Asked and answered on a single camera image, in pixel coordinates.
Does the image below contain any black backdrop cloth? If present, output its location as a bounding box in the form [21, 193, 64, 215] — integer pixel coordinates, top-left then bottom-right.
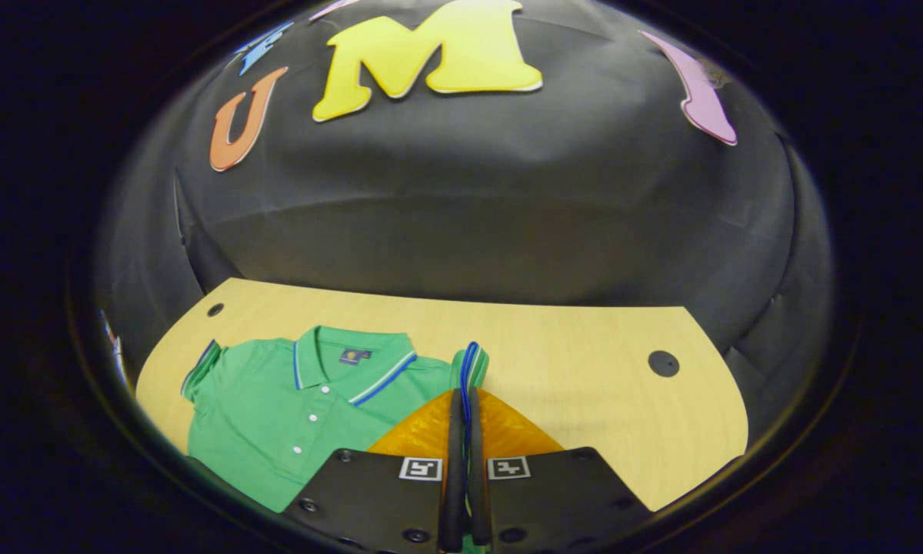
[96, 0, 835, 432]

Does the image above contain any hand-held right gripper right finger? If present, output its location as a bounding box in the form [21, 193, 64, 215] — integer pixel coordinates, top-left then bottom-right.
[465, 387, 653, 554]

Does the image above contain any green T-shirt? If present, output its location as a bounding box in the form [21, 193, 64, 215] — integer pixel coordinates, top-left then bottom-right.
[181, 325, 491, 514]

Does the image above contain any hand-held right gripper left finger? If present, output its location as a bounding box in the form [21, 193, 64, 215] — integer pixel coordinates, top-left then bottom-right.
[283, 389, 464, 554]

